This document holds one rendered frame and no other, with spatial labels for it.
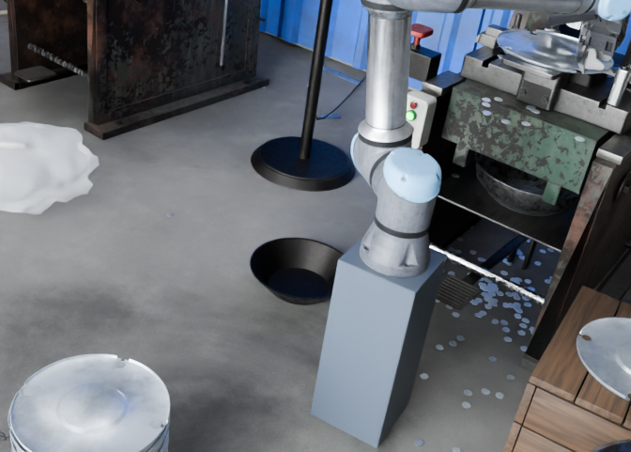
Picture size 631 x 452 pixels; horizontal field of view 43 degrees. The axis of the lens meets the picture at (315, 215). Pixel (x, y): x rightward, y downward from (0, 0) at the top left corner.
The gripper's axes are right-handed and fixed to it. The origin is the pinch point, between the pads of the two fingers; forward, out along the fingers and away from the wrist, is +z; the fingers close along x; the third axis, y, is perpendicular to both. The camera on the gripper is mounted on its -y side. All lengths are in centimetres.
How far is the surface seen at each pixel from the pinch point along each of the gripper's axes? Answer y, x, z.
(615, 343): 32, -49, 26
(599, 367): 32, -59, 21
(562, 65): -4.7, 0.3, 1.6
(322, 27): -95, 23, 39
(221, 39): -159, 34, 77
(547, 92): -7.1, -0.5, 10.8
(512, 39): -20.7, 6.5, 4.4
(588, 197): 12.7, -19.1, 20.4
